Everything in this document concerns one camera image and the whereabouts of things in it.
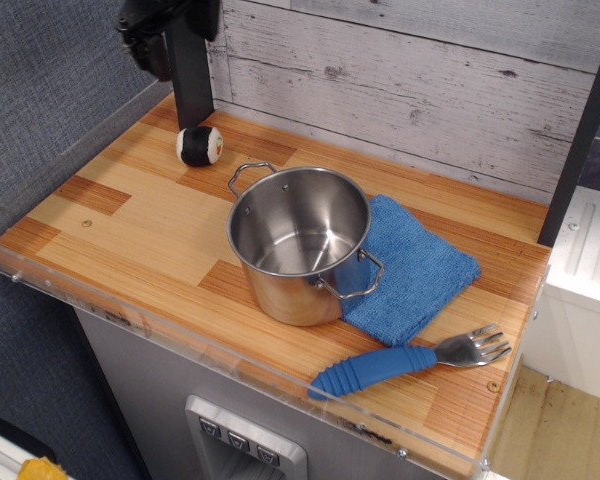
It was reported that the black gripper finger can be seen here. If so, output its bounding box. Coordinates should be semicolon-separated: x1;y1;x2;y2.
124;31;172;82

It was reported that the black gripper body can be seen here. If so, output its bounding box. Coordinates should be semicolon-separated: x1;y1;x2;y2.
117;0;220;43

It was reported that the plush sushi roll toy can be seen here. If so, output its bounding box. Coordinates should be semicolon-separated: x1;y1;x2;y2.
176;126;224;167

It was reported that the stainless steel pot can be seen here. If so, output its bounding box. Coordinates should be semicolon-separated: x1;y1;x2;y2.
227;165;386;327

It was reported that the blue folded cloth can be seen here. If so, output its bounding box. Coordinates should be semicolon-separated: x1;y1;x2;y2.
343;195;481;347

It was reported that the grey cabinet with button panel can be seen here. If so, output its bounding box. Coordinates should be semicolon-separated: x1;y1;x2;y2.
77;311;437;479

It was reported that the yellow taped object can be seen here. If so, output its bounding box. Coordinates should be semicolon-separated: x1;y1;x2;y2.
16;457;69;480

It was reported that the clear acrylic table guard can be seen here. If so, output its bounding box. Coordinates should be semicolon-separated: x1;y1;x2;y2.
0;82;549;479

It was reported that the left black vertical post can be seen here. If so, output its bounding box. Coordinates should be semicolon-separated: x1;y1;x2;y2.
165;15;214;129

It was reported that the black vertical post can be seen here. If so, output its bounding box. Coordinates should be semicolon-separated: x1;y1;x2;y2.
165;15;214;129
537;64;600;247

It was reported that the right black vertical post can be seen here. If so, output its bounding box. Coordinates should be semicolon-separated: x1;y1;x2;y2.
537;64;600;247

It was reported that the blue handled metal fork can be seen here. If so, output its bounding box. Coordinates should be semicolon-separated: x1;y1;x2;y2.
308;324;512;401

